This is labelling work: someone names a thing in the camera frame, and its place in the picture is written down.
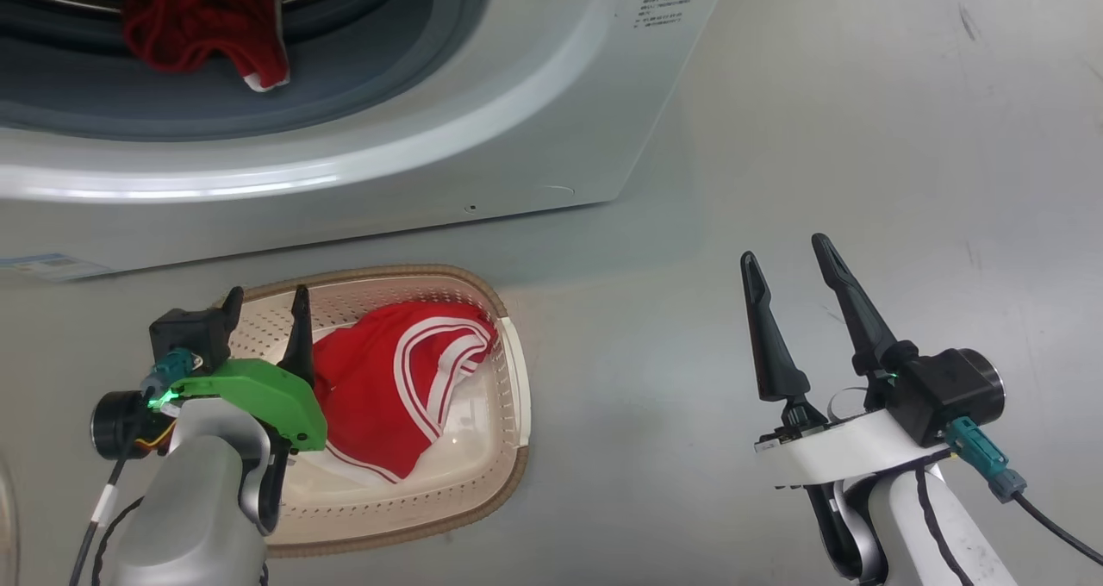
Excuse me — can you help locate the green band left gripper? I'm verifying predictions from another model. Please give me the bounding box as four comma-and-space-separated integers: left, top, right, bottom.
90, 285, 329, 463

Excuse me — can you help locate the grey rubber door gasket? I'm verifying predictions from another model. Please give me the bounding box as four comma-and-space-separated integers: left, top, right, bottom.
0, 0, 492, 143

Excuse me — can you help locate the blue energy label sticker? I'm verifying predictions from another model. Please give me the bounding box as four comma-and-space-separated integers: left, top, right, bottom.
0, 252, 113, 282

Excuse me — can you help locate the black cable with teal connector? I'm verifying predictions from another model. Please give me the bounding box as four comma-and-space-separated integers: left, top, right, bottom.
944, 418, 1103, 570
67, 349, 197, 586

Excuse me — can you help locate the red garment with white hem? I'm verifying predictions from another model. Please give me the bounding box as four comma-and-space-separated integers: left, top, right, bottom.
121, 0, 291, 93

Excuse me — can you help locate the thin black braided cable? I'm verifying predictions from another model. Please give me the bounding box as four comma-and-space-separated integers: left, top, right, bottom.
90, 496, 145, 586
912, 465, 976, 586

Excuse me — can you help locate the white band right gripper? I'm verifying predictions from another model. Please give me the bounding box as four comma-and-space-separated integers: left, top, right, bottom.
739, 233, 1007, 489

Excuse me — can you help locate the cream perforated laundry basket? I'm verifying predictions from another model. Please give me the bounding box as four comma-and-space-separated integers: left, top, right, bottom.
220, 264, 533, 558

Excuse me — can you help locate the white washing machine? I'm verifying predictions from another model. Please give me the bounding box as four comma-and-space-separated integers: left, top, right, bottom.
0, 0, 733, 281

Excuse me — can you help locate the red garment with white stripes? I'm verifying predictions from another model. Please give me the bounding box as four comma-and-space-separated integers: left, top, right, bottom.
297, 302, 501, 485

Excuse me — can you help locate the printed text label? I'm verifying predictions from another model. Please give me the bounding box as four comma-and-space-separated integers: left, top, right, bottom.
642, 0, 701, 32

